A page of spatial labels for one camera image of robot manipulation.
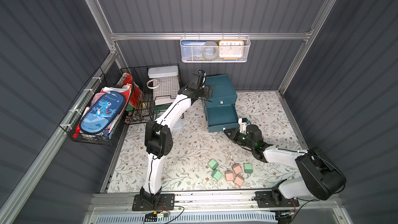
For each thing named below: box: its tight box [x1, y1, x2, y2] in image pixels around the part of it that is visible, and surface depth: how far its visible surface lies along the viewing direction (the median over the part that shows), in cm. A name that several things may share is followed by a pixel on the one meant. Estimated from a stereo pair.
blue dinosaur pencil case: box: [79, 91, 126, 135], surface depth 66 cm
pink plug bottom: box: [234, 174, 245, 188], surface depth 80 cm
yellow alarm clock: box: [218, 39, 245, 61], surface depth 90 cm
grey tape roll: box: [202, 40, 219, 61], surface depth 90 cm
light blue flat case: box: [172, 117, 183, 132], surface depth 101 cm
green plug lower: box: [211, 168, 223, 181], surface depth 82 cm
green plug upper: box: [208, 159, 219, 170], surface depth 86 cm
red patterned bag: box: [116, 72, 144, 109], surface depth 108 cm
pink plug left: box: [224, 170, 235, 182], surface depth 82 cm
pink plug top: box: [232, 163, 243, 175], surface depth 84 cm
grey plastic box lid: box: [147, 65, 179, 79], surface depth 104 cm
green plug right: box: [244, 163, 253, 176], surface depth 84 cm
